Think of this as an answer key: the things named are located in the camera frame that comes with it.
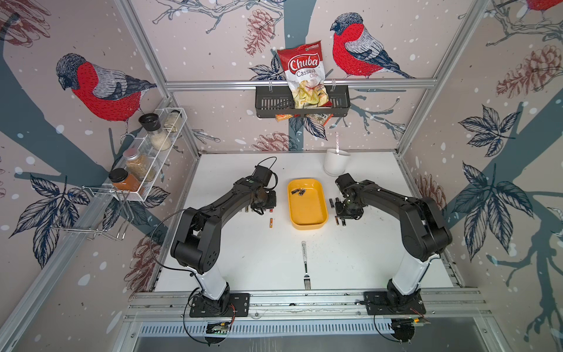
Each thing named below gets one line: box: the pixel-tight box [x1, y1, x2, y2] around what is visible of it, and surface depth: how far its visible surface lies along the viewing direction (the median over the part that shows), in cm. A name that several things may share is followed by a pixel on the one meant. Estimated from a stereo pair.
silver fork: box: [301, 240, 311, 290], surface depth 81 cm
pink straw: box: [335, 131, 340, 156], surface depth 109 cm
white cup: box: [323, 148, 352, 177], surface depth 106 cm
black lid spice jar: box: [138, 112, 172, 152], surface depth 76 cm
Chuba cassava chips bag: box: [277, 40, 333, 109], surface depth 85 cm
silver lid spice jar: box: [123, 147, 155, 182], surface depth 67 cm
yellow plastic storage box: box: [287, 178, 329, 231], surface depth 102 cm
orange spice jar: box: [108, 167, 142, 193], surface depth 62 cm
